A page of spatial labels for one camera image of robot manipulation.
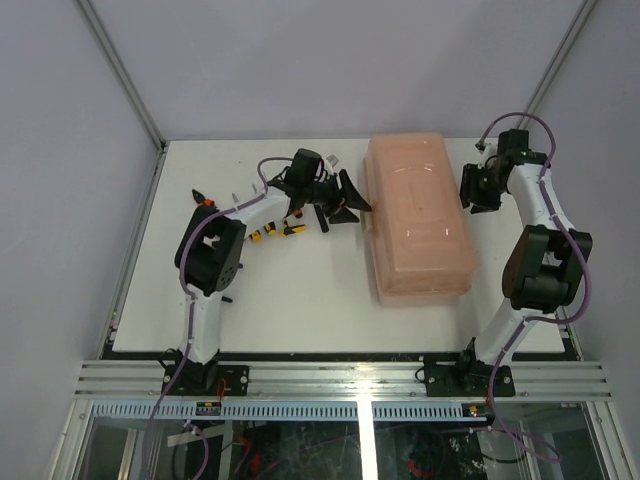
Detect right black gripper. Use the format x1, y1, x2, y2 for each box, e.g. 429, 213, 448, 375
452, 163, 506, 214

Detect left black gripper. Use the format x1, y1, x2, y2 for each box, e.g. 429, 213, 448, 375
303, 169, 370, 223

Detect claw hammer black handle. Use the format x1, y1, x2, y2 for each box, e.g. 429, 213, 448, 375
314, 205, 330, 234

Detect pink plastic tool box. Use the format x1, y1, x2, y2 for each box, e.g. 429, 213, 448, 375
363, 133, 477, 307

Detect orange black pliers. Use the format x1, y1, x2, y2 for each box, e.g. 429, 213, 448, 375
191, 189, 216, 209

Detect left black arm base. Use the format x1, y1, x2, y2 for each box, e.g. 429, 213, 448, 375
158, 349, 250, 398

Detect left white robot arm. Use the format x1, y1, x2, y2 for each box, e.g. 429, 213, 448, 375
163, 148, 371, 396

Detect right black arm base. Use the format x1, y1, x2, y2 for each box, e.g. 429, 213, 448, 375
414, 338, 516, 398

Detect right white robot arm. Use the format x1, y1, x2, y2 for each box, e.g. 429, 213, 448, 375
455, 129, 593, 395

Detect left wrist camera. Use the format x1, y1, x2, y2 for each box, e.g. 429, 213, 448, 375
322, 154, 339, 175

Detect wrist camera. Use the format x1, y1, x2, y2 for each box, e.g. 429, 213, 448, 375
322, 154, 339, 175
482, 129, 535, 170

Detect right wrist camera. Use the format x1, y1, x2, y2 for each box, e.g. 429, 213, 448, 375
482, 129, 535, 170

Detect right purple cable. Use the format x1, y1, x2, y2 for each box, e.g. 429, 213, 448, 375
469, 112, 594, 464

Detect purple cable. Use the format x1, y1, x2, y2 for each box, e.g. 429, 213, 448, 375
140, 156, 296, 480
469, 112, 594, 464

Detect blue handled cutting pliers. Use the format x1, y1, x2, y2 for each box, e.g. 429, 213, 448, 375
221, 263, 244, 304

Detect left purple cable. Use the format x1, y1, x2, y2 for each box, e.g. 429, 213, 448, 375
140, 156, 296, 480

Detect right aluminium frame post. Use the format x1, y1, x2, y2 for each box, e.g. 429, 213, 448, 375
525, 0, 601, 115

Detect aluminium frame post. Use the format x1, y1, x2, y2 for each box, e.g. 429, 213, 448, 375
525, 0, 601, 115
73, 0, 166, 151

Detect left aluminium frame post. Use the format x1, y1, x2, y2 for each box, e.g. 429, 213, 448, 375
73, 0, 166, 151

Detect aluminium mounting rail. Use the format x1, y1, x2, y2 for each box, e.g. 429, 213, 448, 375
74, 360, 613, 403

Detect slotted cable duct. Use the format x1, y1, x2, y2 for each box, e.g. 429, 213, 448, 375
93, 399, 487, 423

